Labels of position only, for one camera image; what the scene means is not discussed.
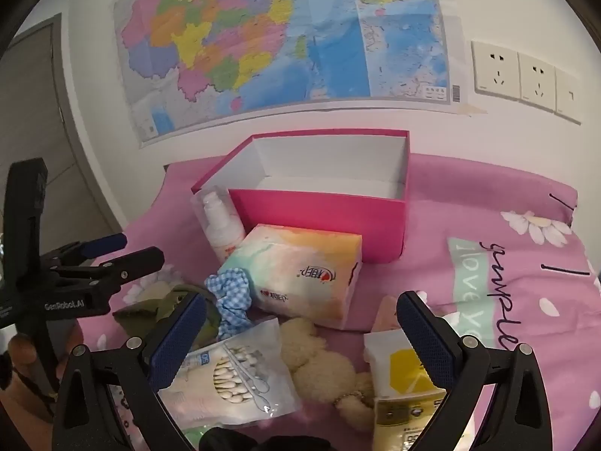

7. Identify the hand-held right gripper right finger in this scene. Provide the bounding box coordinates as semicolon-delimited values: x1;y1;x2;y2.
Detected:
397;291;554;451

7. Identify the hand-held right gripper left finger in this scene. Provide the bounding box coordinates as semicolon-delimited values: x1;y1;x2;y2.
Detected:
51;291;207;451

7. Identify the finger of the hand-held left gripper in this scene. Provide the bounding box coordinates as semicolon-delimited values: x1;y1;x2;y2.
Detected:
51;246;166;302
42;233;128;269

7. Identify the yellow tissue pack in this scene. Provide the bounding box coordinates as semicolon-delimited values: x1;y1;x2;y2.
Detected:
364;329;470;451

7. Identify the green frog plush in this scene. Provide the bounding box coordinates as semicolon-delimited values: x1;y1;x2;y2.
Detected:
113;284;221;344

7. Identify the clear cotton swab bag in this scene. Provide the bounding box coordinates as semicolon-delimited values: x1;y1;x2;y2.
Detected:
157;317;302;430

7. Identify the blue gingham scrunchie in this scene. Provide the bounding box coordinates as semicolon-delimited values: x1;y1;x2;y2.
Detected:
205;268;257;341

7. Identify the cream plush bear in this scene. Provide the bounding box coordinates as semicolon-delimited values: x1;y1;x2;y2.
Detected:
281;317;376;433

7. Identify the pastel tissue pack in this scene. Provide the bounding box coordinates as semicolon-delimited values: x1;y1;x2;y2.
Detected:
218;224;363;330

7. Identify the pink cardboard box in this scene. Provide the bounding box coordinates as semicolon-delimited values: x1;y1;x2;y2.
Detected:
191;129;410;264

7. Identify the person's left hand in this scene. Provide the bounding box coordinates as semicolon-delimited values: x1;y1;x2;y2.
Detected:
0;322;84;437

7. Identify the grey door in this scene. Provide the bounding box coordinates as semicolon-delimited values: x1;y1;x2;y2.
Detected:
0;14;127;264

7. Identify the pink printed bed sheet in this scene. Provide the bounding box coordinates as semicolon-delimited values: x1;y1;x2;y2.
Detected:
80;153;601;451

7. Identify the colourful wall map poster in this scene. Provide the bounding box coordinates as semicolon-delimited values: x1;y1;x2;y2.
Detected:
113;0;465;148

